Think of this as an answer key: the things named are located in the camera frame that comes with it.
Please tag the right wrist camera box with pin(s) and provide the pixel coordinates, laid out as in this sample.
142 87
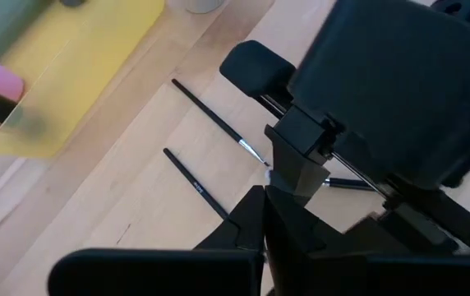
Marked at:
383 82

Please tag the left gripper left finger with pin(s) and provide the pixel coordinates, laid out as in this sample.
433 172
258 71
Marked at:
157 271

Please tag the beige plastic cup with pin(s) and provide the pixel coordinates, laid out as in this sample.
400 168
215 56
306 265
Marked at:
204 5

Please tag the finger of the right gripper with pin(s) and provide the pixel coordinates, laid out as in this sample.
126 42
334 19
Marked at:
424 222
296 156

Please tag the yellow translucent plastic bin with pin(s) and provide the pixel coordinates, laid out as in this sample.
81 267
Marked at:
95 49

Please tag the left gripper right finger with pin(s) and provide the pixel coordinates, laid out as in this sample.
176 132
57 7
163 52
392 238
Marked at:
321 271

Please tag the angled flat bristle paintbrush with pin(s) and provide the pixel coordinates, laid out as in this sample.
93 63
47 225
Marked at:
350 183

